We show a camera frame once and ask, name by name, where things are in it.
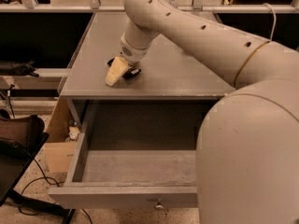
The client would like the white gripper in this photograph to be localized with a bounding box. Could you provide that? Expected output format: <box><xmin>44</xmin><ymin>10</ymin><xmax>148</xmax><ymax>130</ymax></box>
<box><xmin>105</xmin><ymin>40</ymin><xmax>147</xmax><ymax>86</ymax></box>

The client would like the black chocolate rxbar wrapper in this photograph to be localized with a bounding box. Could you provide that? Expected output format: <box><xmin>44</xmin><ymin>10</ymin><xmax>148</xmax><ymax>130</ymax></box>
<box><xmin>107</xmin><ymin>57</ymin><xmax>142</xmax><ymax>80</ymax></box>

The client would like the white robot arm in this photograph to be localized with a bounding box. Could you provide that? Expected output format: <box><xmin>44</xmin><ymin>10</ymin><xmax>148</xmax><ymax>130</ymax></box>
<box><xmin>106</xmin><ymin>0</ymin><xmax>299</xmax><ymax>224</ymax></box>

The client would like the grey open top drawer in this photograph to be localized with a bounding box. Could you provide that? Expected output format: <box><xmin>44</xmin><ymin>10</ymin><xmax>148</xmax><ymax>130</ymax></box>
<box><xmin>50</xmin><ymin>112</ymin><xmax>207</xmax><ymax>209</ymax></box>

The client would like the silver drawer knob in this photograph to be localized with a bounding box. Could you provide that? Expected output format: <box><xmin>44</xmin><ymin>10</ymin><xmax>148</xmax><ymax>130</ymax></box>
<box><xmin>154</xmin><ymin>199</ymin><xmax>164</xmax><ymax>210</ymax></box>

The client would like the grey wooden cabinet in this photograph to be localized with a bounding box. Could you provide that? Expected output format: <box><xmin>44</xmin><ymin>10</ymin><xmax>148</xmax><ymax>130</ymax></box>
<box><xmin>60</xmin><ymin>12</ymin><xmax>234</xmax><ymax>133</ymax></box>

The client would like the cardboard box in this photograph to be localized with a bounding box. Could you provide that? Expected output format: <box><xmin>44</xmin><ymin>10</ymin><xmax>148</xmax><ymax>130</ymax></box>
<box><xmin>44</xmin><ymin>99</ymin><xmax>79</xmax><ymax>173</ymax></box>

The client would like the black object on shelf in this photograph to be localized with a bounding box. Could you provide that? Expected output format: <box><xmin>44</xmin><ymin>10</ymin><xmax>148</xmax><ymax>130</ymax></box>
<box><xmin>0</xmin><ymin>61</ymin><xmax>39</xmax><ymax>77</ymax></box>

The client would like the black chair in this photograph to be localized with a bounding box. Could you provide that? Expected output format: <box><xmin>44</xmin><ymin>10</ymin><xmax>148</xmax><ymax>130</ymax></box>
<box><xmin>0</xmin><ymin>109</ymin><xmax>75</xmax><ymax>224</ymax></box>

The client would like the metal rail frame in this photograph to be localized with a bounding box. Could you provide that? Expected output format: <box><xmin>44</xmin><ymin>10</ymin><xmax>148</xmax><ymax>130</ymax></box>
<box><xmin>0</xmin><ymin>0</ymin><xmax>299</xmax><ymax>15</ymax></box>

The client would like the black floor cable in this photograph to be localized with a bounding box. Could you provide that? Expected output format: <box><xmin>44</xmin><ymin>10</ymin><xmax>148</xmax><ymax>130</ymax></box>
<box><xmin>17</xmin><ymin>158</ymin><xmax>94</xmax><ymax>224</ymax></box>

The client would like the white cable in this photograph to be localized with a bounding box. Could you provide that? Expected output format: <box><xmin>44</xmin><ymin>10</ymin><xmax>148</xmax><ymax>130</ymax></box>
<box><xmin>263</xmin><ymin>3</ymin><xmax>278</xmax><ymax>42</ymax></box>

